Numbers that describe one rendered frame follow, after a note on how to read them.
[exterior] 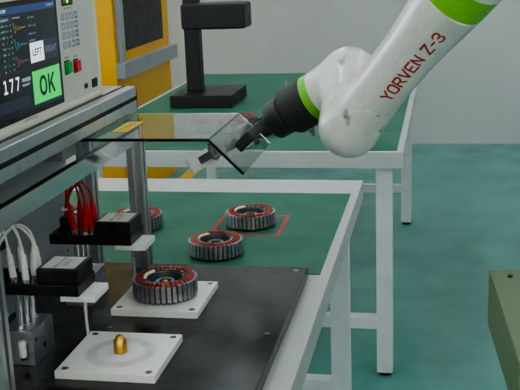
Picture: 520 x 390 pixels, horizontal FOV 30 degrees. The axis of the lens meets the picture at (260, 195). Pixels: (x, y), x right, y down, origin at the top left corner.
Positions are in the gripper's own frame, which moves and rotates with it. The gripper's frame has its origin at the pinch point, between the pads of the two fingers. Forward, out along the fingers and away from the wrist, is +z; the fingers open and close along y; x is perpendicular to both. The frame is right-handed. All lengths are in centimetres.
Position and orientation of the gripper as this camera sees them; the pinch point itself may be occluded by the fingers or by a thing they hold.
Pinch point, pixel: (210, 157)
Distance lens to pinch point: 192.5
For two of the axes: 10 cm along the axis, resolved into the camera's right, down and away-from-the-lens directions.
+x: -4.7, -8.8, 0.1
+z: -7.5, 4.0, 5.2
